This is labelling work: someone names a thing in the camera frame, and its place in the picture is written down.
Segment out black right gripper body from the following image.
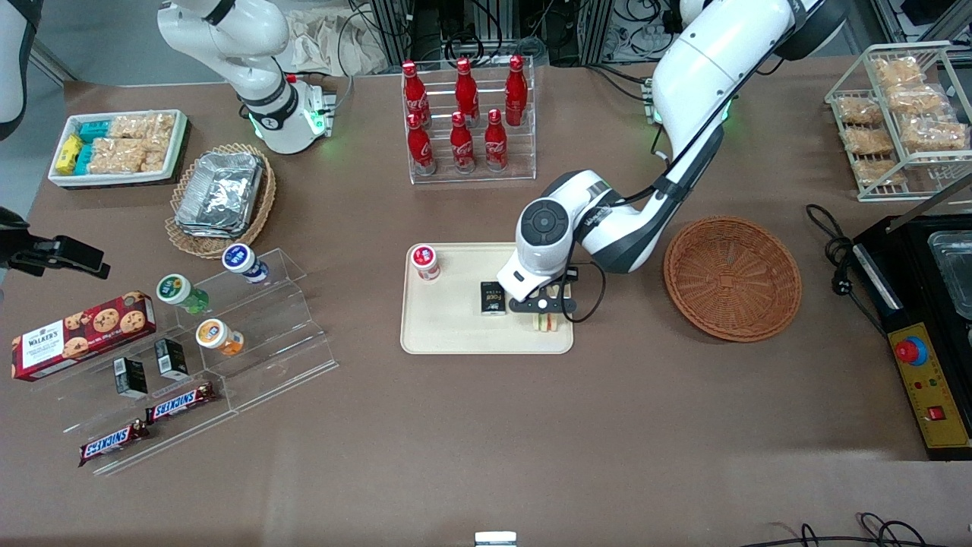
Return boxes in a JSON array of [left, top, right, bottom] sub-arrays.
[[0, 205, 35, 276]]

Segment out triangular sandwich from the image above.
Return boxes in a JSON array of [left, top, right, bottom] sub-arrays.
[[531, 284, 568, 335]]

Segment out beige plastic tray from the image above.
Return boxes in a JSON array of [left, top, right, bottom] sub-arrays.
[[400, 242, 575, 356]]

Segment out brown wicker basket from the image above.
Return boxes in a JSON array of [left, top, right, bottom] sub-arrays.
[[663, 216, 803, 343]]

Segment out light woven oval basket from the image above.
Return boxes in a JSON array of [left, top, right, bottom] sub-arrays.
[[165, 143, 277, 261]]

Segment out red Walkers cookie box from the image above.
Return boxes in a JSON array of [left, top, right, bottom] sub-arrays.
[[11, 291, 157, 382]]

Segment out yellow snack pack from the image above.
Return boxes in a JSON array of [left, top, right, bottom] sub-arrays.
[[56, 134, 84, 175]]

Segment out red cap yogurt bottle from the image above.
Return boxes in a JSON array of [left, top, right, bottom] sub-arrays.
[[410, 243, 443, 283]]

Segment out green cap drink bottle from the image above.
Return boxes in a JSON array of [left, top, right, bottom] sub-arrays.
[[156, 273, 210, 316]]

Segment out clear acrylic bottle rack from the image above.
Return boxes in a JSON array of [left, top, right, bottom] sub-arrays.
[[401, 57, 537, 185]]

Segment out red cola bottle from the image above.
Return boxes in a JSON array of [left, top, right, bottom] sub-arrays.
[[454, 58, 481, 122], [484, 109, 509, 172], [402, 61, 431, 127], [450, 111, 477, 174], [504, 55, 529, 128], [407, 112, 437, 176]]

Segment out white rectangular bin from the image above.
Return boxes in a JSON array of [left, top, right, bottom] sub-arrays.
[[47, 109, 189, 189]]

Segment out stack of foil trays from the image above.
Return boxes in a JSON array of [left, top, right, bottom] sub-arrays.
[[175, 152, 265, 240]]

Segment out orange cap drink bottle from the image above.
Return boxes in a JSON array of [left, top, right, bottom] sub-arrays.
[[196, 318, 245, 358]]

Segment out blue cap drink bottle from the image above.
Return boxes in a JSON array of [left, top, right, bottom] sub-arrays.
[[222, 243, 270, 286]]

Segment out Snickers chocolate bar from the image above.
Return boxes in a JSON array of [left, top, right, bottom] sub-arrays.
[[78, 420, 150, 467], [144, 381, 217, 425]]

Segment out clear acrylic stepped display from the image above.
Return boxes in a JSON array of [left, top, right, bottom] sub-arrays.
[[57, 247, 339, 478]]

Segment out crumpled beige cloth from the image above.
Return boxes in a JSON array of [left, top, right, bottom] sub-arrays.
[[285, 8, 390, 77]]

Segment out black sealing machine yellow panel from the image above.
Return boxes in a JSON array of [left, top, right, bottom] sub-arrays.
[[852, 175, 972, 462]]

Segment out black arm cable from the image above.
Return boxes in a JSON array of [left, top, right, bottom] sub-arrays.
[[560, 91, 734, 325]]

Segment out black power cable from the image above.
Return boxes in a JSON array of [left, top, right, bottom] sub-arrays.
[[804, 203, 891, 337]]

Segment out aluminium frame post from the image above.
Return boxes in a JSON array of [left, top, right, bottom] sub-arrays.
[[369, 0, 415, 66]]

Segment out white wire rack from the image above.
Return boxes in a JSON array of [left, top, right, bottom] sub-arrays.
[[825, 42, 972, 202]]

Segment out black floor cables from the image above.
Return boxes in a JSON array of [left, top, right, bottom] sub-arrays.
[[756, 512, 972, 547]]

